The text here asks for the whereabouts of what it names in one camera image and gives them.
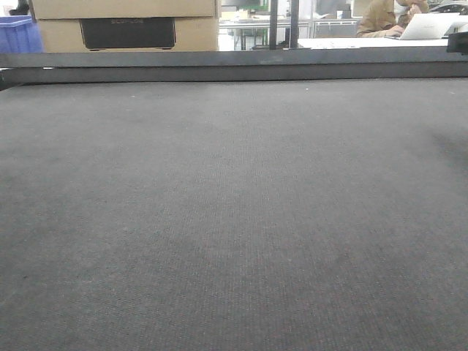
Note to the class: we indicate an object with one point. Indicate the lower cardboard box black print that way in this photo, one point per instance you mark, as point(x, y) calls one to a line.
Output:
point(129, 35)

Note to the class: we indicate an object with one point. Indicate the black vertical pole left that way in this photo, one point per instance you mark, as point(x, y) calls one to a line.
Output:
point(273, 24)

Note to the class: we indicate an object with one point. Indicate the black vertical pole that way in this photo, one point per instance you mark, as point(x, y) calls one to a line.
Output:
point(273, 24)
point(294, 25)

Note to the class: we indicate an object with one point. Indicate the white background table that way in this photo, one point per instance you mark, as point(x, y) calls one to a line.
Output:
point(380, 42)

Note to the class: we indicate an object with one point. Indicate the black vertical pole right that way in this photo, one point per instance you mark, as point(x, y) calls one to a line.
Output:
point(294, 25)

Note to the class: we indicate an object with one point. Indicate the seated person brown jacket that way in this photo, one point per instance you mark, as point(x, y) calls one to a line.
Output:
point(389, 18)

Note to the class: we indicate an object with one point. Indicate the white laptop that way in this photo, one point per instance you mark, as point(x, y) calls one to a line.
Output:
point(427, 26)

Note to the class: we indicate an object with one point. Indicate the upper cardboard box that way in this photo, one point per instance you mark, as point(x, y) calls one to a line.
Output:
point(75, 9)

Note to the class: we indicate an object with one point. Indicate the blue crate behind table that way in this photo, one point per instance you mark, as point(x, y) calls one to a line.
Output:
point(20, 34)

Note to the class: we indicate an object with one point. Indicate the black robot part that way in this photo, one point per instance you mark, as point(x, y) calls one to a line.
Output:
point(458, 43)

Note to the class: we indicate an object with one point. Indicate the dark table edge rail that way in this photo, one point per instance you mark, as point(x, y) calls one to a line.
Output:
point(234, 66)

